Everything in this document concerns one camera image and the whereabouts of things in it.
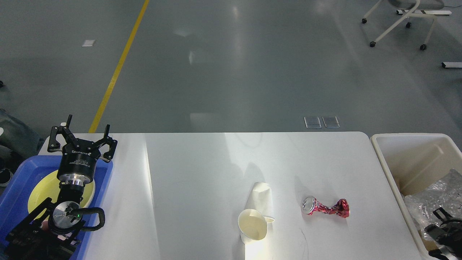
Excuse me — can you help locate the foil tray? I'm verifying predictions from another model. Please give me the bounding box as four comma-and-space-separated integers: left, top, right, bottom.
403, 169, 462, 241

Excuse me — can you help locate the yellow plastic plate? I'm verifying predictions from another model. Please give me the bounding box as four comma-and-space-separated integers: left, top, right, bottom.
27, 170, 91, 213

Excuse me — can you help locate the white furniture leg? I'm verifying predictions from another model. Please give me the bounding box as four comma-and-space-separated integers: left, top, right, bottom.
441, 61, 462, 69

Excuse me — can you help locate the pink mug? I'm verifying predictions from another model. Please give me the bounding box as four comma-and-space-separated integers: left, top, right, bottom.
41, 220, 50, 232

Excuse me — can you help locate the blue plastic tray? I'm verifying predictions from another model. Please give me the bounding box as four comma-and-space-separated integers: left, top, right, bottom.
0, 155, 113, 260

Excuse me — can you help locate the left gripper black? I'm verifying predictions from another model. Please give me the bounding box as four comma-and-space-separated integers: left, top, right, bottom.
47, 114, 118, 186

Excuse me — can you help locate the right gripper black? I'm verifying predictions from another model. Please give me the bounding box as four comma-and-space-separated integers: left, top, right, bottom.
424, 207, 462, 260

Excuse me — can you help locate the crushed red soda can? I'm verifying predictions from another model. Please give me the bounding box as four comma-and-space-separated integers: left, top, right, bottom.
301, 196, 351, 218

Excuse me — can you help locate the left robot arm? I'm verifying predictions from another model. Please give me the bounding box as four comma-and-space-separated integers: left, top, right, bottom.
4, 115, 118, 260

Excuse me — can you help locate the white rolling chair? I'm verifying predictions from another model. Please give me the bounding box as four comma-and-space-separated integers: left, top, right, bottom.
369, 0, 452, 51

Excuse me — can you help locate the left floor outlet plate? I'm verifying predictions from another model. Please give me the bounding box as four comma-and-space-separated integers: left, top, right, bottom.
304, 116, 322, 129

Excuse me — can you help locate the right floor outlet plate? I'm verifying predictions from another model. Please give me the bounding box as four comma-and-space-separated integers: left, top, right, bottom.
322, 116, 340, 128

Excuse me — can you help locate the floor outlet plate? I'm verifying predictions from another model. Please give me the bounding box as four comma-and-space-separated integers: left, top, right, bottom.
322, 116, 340, 128
304, 116, 322, 129

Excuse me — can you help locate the person in grey trousers sneakers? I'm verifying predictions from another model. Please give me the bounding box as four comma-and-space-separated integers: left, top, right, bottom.
0, 109, 44, 187

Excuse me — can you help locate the white paper cup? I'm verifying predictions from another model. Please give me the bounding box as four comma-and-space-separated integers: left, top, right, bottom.
237, 209, 268, 245
245, 182, 273, 218

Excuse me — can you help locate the white plastic bin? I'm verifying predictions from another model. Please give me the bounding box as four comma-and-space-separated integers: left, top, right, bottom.
371, 133, 462, 260

